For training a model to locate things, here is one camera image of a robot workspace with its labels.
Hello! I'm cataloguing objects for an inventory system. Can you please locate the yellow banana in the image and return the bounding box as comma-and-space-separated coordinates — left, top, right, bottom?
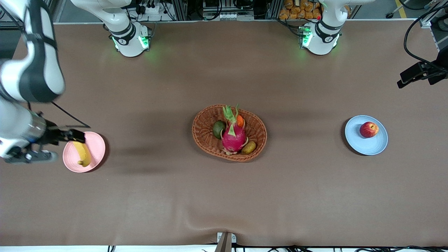
72, 140, 92, 167

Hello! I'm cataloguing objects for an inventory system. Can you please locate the red yellow apple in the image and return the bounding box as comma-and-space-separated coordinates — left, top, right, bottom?
359, 121, 379, 138

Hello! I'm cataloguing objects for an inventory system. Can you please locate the pink round plate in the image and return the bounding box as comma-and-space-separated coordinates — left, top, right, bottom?
63, 131, 106, 173

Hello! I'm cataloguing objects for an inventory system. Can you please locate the blue round plate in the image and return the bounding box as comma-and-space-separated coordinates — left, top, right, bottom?
345, 115, 389, 156

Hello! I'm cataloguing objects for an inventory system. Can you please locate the bag of orange snacks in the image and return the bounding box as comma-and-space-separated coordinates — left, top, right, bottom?
279, 0, 322, 20

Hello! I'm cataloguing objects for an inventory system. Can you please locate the brown wicker basket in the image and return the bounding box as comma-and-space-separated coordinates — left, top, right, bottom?
192, 104, 267, 162

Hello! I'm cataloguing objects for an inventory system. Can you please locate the green avocado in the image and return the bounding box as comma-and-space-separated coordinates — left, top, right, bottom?
212, 120, 226, 140

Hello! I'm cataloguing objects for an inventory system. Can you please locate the white power strip with plugs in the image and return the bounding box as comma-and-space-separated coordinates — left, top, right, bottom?
138, 2, 162, 15

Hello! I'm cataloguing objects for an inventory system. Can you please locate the pink dragon fruit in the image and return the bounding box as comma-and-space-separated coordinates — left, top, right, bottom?
220, 104, 248, 155

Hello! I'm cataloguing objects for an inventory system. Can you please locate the white multi-socket strip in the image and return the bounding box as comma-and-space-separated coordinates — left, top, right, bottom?
219, 12, 255, 21

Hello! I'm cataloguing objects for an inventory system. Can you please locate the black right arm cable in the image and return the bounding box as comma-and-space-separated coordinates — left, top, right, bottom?
51, 101, 91, 128

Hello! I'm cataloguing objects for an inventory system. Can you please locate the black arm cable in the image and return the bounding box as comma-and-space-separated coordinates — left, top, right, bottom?
404, 5, 448, 72
51, 101, 91, 128

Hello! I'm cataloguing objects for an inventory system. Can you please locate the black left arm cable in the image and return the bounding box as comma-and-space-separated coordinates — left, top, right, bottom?
404, 5, 448, 72

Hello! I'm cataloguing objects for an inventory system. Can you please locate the metal table edge bracket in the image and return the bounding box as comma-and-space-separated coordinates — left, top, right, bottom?
214, 232, 237, 252

